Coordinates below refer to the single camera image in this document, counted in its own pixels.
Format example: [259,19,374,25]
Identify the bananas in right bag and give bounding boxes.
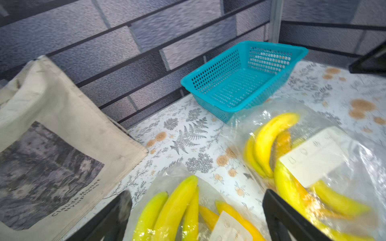
[243,131,374,241]

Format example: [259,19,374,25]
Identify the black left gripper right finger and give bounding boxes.
[262,189,330,241]

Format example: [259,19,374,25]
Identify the teal plastic basket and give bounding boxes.
[181,41,309,123]

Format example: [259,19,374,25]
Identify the clear zip-top bag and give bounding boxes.
[221,98,386,241]
[124,164,271,241]

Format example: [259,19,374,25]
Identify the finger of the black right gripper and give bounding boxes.
[349,42,386,77]

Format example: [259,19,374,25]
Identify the beige canvas tote bag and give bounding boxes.
[1,56,148,241]

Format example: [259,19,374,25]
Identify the large yellow banana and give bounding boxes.
[253,112,300,178]

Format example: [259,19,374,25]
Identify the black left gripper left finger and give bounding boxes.
[68,190,132,241]

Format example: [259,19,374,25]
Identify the yellow banana bunch left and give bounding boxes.
[132,175,199,241]

